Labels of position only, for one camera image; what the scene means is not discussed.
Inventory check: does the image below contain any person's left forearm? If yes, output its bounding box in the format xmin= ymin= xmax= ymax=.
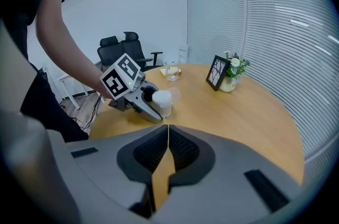
xmin=35 ymin=0 xmax=115 ymax=100

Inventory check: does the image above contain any clear cotton swab container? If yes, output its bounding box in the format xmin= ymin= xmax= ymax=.
xmin=151 ymin=89 xmax=173 ymax=119

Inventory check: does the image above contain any black picture frame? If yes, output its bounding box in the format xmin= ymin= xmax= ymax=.
xmin=206 ymin=55 xmax=230 ymax=92

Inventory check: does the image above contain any black office chair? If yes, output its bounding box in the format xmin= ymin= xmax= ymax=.
xmin=120 ymin=31 xmax=164 ymax=73
xmin=96 ymin=35 xmax=126 ymax=67

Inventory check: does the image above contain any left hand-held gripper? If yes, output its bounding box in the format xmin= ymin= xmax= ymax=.
xmin=100 ymin=52 xmax=164 ymax=123

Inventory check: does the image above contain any white desk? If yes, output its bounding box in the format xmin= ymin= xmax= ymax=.
xmin=57 ymin=60 xmax=103 ymax=110

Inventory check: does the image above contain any potted white flower plant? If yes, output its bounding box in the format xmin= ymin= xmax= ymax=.
xmin=219 ymin=51 xmax=251 ymax=93

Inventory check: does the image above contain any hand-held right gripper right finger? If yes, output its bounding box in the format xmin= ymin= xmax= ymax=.
xmin=156 ymin=124 xmax=302 ymax=224

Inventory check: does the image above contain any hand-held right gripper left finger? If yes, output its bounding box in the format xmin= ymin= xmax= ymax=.
xmin=49 ymin=124 xmax=170 ymax=224

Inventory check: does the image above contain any white wall rack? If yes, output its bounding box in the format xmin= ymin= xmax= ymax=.
xmin=179 ymin=44 xmax=189 ymax=64

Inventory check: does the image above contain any clear glass mug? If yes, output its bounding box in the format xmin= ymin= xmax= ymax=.
xmin=165 ymin=66 xmax=180 ymax=82

